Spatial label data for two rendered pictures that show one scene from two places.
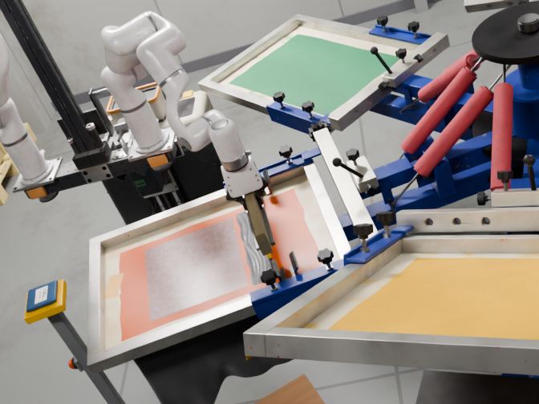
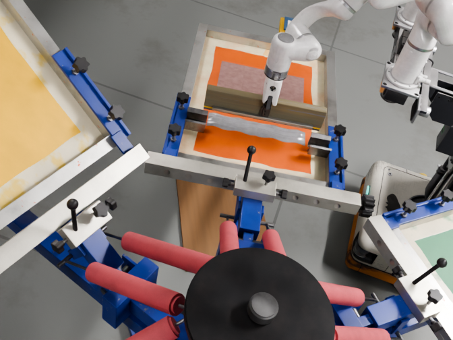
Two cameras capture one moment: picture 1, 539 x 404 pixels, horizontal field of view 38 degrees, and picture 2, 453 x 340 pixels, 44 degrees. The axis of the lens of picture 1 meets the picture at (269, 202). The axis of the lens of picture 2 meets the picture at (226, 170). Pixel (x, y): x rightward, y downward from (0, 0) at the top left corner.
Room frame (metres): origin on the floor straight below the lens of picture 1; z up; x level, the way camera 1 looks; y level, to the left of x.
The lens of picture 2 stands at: (1.63, -1.38, 2.32)
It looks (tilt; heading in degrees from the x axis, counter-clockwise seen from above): 47 degrees down; 83
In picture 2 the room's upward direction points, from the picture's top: 15 degrees clockwise
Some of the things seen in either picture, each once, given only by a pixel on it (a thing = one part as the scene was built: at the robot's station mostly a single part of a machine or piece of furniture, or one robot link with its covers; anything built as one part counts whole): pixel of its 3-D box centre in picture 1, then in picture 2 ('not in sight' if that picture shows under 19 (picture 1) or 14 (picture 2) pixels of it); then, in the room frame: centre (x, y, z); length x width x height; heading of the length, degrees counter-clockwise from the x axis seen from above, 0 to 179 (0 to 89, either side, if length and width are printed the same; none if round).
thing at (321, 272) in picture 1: (305, 286); (176, 129); (1.60, 0.00, 0.98); 0.30 x 0.05 x 0.07; 87
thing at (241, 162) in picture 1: (236, 157); (276, 69); (1.88, 0.04, 1.26); 0.09 x 0.07 x 0.03; 87
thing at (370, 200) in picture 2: (321, 134); (362, 205); (2.22, -0.24, 1.02); 0.07 x 0.06 x 0.07; 87
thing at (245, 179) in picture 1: (241, 175); (272, 83); (1.88, 0.05, 1.20); 0.10 x 0.08 x 0.11; 87
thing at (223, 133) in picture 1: (220, 133); (294, 51); (1.92, 0.05, 1.33); 0.15 x 0.10 x 0.11; 26
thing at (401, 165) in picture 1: (383, 178); (250, 211); (1.86, -0.34, 1.02); 0.17 x 0.06 x 0.05; 87
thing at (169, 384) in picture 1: (229, 360); not in sight; (1.69, 0.29, 0.74); 0.46 x 0.04 x 0.42; 87
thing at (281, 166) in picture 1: (269, 177); (333, 161); (2.15, -0.03, 0.98); 0.30 x 0.05 x 0.07; 87
